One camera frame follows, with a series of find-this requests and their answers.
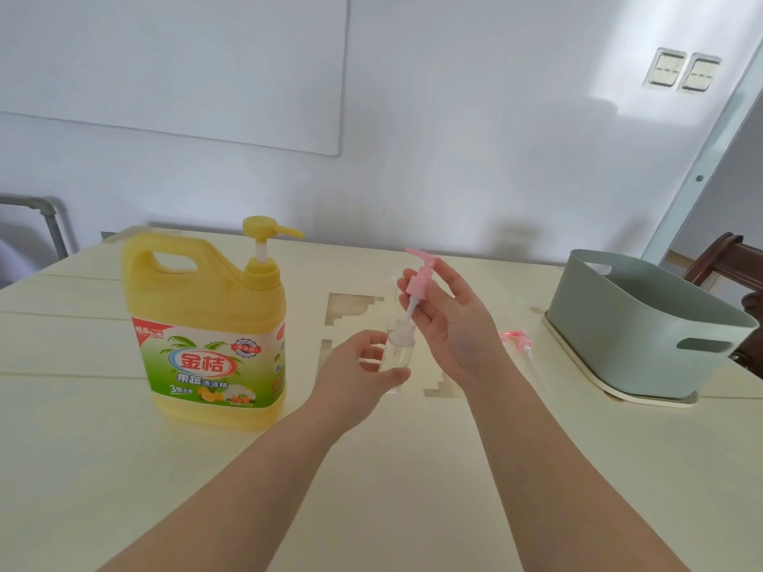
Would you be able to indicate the person's right hand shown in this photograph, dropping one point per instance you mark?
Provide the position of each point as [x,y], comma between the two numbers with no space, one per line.
[465,339]

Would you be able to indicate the person's left hand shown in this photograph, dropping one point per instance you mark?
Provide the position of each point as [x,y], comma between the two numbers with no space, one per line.
[352,387]

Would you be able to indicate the small clear plastic bottle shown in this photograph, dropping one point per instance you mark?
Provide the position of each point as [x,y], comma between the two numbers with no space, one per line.
[398,345]
[387,279]

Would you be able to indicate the pink pump dispenser head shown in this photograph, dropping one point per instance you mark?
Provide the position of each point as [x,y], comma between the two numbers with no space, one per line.
[514,338]
[424,276]

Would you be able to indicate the grey-green plastic basket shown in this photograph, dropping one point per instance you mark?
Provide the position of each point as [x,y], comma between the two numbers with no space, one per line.
[632,333]

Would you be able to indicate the yellow detergent jug with pump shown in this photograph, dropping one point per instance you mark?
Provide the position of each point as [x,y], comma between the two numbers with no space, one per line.
[197,303]

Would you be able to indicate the person's right forearm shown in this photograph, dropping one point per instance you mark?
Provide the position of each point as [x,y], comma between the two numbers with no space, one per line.
[560,482]

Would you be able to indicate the person's left forearm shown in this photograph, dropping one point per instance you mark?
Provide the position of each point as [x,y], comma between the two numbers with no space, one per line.
[238,506]

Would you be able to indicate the dark wooden chair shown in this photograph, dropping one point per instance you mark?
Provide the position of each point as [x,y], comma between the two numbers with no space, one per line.
[727,256]

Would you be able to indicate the grey metal pipe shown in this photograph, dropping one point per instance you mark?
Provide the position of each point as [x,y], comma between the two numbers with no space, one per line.
[50,220]

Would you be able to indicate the white tablecloth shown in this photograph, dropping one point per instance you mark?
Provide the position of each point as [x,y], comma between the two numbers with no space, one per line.
[18,262]

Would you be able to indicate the white door frame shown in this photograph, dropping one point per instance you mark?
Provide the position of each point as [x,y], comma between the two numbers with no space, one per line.
[697,178]

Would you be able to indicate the white wall switch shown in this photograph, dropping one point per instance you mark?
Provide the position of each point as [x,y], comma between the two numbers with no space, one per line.
[664,68]
[701,73]

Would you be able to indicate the white wall board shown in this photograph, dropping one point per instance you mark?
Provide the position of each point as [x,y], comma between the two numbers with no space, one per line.
[167,59]

